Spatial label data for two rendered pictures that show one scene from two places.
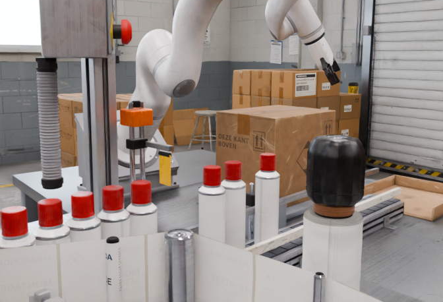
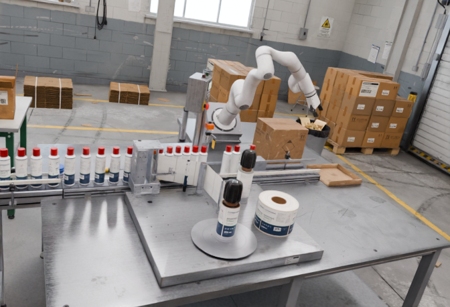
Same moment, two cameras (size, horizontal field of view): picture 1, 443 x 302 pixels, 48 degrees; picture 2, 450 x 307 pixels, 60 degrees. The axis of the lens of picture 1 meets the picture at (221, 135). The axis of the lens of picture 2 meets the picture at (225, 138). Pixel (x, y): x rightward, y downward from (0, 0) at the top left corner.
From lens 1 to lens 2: 1.50 m
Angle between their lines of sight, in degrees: 19
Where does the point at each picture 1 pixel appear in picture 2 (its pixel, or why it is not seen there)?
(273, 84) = (347, 84)
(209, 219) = (224, 161)
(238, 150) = (260, 136)
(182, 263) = (202, 170)
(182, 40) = (245, 90)
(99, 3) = (200, 100)
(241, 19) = (357, 23)
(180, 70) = (242, 100)
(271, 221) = not seen: hidden behind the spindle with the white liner
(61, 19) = (190, 102)
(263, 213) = not seen: hidden behind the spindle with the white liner
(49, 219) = (177, 151)
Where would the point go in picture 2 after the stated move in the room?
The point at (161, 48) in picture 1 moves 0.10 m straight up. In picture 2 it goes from (239, 89) to (242, 75)
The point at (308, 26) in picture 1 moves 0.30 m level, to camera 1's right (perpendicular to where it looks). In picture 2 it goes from (306, 90) to (349, 100)
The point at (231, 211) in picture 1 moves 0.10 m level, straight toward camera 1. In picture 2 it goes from (233, 161) to (227, 166)
